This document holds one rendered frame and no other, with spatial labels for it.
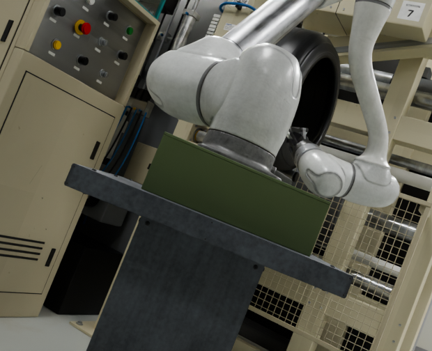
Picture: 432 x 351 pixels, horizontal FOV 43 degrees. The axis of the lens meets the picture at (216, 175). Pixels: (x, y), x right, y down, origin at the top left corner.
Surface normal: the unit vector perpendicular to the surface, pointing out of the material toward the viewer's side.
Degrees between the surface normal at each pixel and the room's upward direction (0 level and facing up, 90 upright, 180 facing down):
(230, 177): 90
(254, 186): 90
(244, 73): 85
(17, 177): 90
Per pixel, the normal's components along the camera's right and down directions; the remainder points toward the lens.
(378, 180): 0.28, -0.01
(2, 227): 0.82, 0.30
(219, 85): -0.59, -0.30
